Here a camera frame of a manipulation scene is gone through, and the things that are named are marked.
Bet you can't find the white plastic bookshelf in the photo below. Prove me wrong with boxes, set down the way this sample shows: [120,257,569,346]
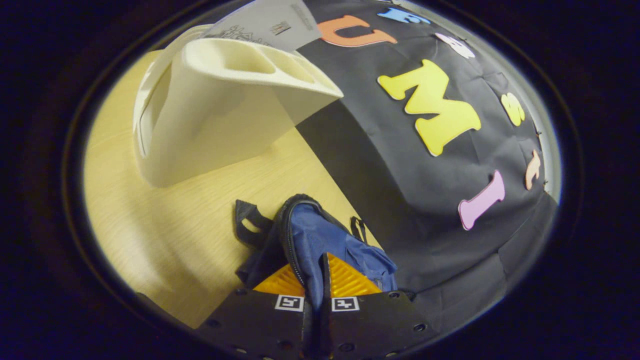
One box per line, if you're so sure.
[132,24,345,188]

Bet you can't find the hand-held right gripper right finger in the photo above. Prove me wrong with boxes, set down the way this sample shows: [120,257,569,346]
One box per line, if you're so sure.
[320,252,441,360]

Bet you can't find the black backdrop cloth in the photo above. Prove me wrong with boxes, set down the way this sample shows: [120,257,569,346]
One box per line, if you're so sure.
[295,0,560,341]

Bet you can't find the white cover book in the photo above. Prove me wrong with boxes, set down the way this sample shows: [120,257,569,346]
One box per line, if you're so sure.
[202,0,323,53]

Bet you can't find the blue schoolbag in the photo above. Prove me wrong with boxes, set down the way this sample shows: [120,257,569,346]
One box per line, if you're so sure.
[234,194,399,311]

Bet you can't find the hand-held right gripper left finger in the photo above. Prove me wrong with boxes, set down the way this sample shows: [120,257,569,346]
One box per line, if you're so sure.
[194,263,316,360]

